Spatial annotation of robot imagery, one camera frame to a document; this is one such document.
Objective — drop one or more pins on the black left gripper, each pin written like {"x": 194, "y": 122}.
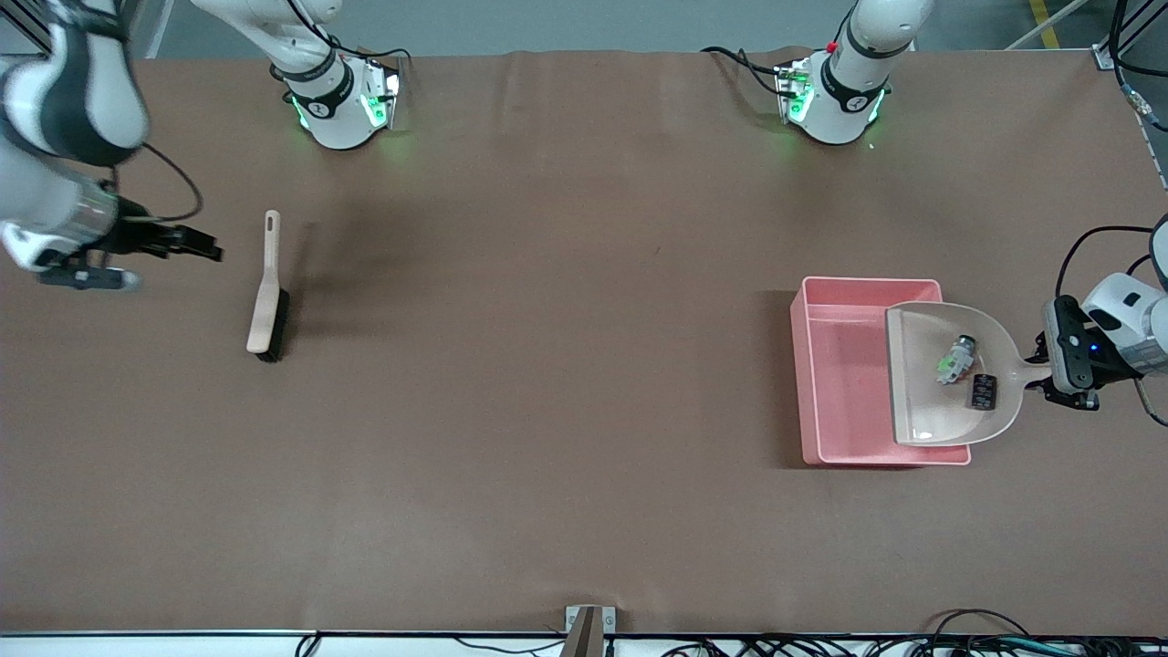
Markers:
{"x": 1106, "y": 367}

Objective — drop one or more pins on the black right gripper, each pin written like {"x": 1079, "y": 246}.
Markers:
{"x": 137, "y": 235}

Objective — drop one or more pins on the black electronic component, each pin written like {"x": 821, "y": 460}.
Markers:
{"x": 983, "y": 392}

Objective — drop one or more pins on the beige brush with black bristles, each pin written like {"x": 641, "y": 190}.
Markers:
{"x": 265, "y": 310}

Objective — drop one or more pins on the white orange electronic connector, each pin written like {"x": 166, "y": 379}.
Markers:
{"x": 956, "y": 359}

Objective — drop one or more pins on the beige plastic dustpan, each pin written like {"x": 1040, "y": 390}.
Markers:
{"x": 922, "y": 392}

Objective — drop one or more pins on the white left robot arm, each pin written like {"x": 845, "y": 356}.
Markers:
{"x": 844, "y": 91}

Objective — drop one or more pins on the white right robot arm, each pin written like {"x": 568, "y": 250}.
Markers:
{"x": 328, "y": 100}

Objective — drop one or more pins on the pink plastic bin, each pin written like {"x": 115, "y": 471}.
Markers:
{"x": 839, "y": 383}

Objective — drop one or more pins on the brown table cover mat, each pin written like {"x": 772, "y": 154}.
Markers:
{"x": 456, "y": 502}

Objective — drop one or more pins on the aluminium frame post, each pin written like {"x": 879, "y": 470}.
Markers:
{"x": 1107, "y": 58}

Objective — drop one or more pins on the grey table edge bracket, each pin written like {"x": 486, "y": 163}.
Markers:
{"x": 589, "y": 630}

